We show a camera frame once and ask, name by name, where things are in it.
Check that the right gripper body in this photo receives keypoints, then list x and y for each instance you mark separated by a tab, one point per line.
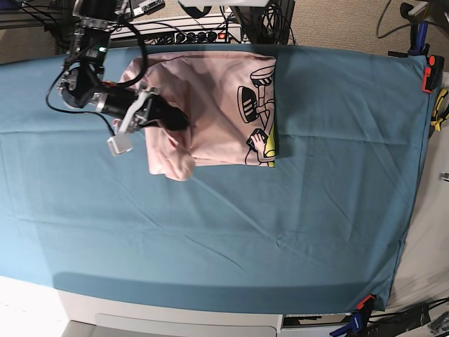
131	107

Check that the pink T-shirt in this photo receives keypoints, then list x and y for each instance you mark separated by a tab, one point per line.
228	97

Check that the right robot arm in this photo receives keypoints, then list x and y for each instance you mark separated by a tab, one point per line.
81	80

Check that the black power strip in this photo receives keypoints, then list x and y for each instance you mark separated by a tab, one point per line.
218	36

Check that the teal table cloth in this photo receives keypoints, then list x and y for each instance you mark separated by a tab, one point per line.
315	234

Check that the orange black clamp top right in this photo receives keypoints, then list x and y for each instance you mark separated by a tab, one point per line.
432	73

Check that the blue clamp bottom right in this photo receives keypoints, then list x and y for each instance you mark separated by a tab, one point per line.
358	319

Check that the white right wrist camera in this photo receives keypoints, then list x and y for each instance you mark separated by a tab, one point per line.
119	144

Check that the blue handled clamp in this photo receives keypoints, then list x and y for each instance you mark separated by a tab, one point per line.
416	15

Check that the yellow handled pliers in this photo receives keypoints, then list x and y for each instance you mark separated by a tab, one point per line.
440	111

